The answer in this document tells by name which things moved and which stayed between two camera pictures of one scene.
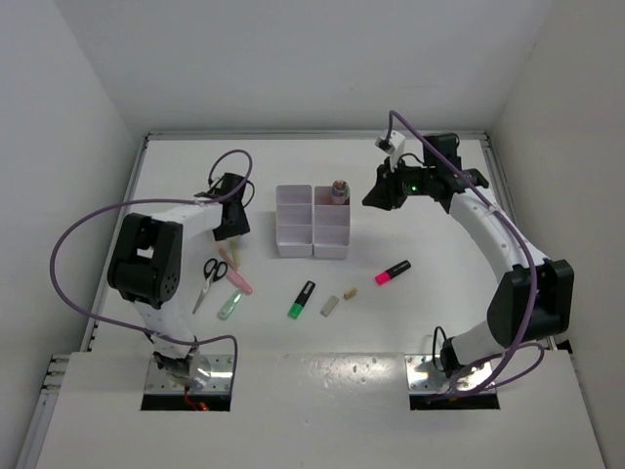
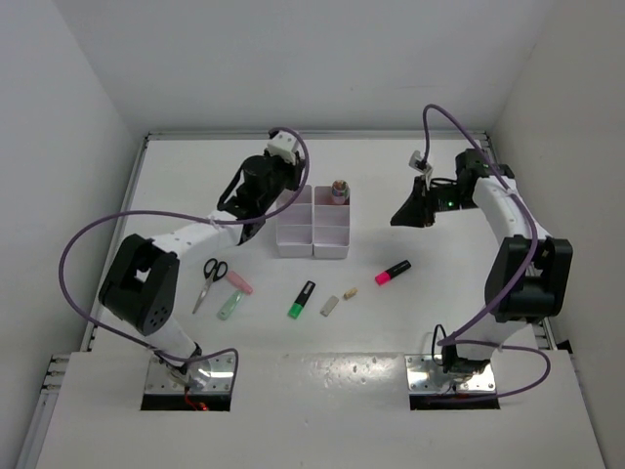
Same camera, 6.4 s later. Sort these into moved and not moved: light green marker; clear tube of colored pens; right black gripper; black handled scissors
Moved: right black gripper
Not moved: clear tube of colored pens; light green marker; black handled scissors
